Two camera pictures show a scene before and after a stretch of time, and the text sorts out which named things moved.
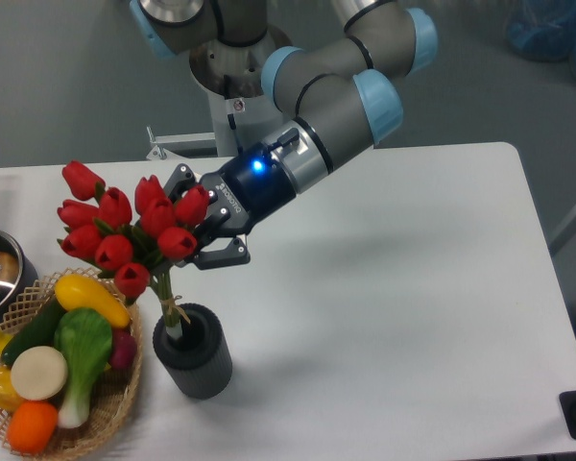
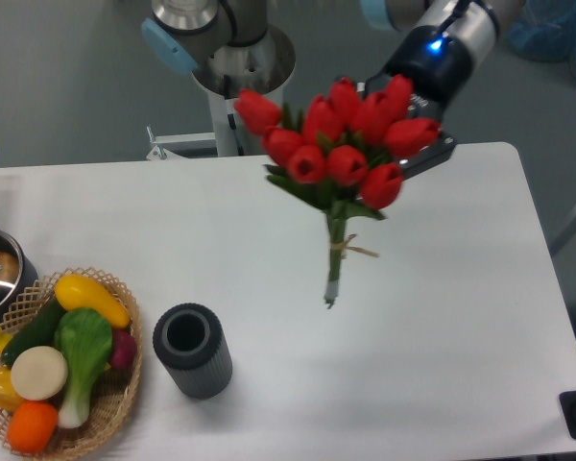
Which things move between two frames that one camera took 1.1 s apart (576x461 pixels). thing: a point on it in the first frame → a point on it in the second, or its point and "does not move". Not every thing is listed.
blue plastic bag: [555, 30] does not move
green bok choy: [83, 339] does not move
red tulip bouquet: [102, 230] → [340, 151]
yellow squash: [77, 291] does not move
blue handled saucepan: [8, 273] does not move
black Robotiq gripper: [251, 189] → [438, 66]
